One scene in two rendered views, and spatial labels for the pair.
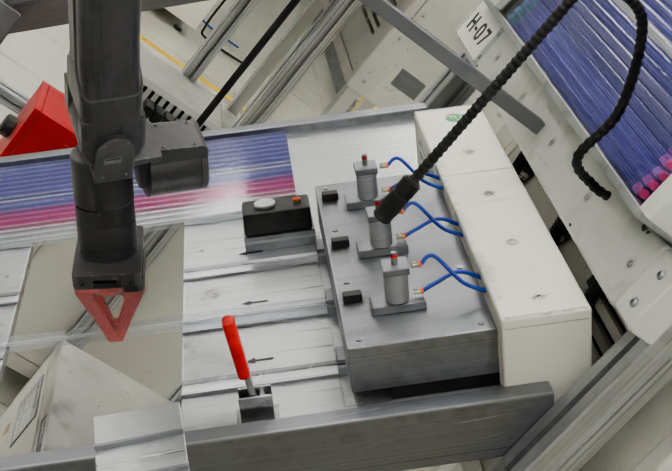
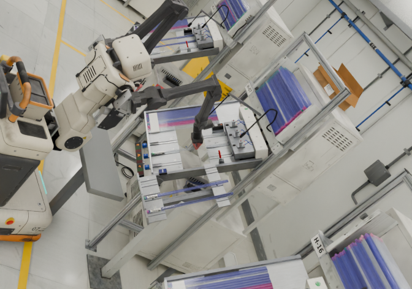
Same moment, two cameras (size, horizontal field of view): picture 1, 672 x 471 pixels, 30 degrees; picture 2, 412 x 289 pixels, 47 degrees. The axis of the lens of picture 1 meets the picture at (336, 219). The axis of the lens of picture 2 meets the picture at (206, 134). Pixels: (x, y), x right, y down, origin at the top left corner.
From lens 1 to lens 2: 1.98 m
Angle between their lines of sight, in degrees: 13
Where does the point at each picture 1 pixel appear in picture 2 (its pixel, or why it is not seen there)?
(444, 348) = (247, 153)
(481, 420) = (252, 163)
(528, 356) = (259, 154)
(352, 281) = (233, 142)
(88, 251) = (195, 137)
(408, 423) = (242, 164)
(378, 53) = (221, 70)
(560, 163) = (263, 123)
